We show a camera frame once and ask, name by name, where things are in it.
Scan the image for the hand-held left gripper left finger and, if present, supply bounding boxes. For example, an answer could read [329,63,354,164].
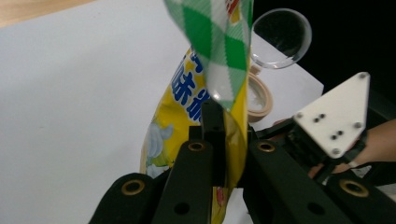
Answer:
[189,98,227,189]

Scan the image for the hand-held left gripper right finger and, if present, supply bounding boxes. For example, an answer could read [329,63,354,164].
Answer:
[246,123,260,144]

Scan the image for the beige tape roll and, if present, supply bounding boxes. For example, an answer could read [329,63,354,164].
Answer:
[247,64,275,124]

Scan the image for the yellow green snack bag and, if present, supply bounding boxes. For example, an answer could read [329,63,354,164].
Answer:
[139,0,255,224]

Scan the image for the white table sheet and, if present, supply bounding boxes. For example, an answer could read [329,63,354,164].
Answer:
[0,0,325,224]

